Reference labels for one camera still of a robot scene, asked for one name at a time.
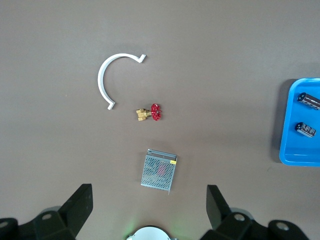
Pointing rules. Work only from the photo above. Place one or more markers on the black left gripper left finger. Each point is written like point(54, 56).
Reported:
point(72, 215)

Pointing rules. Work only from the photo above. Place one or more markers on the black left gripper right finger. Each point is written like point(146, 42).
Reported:
point(220, 217)

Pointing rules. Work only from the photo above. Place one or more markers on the short dark cylindrical capacitor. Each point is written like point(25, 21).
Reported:
point(306, 129)

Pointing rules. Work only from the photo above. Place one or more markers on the small black rectangular component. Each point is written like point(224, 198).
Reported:
point(310, 101)

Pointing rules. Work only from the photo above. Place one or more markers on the perforated metal power supply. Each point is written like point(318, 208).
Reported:
point(157, 172)

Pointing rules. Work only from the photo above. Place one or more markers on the blue plastic tray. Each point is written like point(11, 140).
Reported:
point(292, 147)

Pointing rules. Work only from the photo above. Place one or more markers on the brass valve with red handwheel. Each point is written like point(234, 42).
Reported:
point(155, 112)

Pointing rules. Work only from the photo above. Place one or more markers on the white semicircular pipe clamp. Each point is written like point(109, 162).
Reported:
point(100, 77)

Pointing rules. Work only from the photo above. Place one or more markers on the brown table cover mat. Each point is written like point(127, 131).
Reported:
point(200, 50)

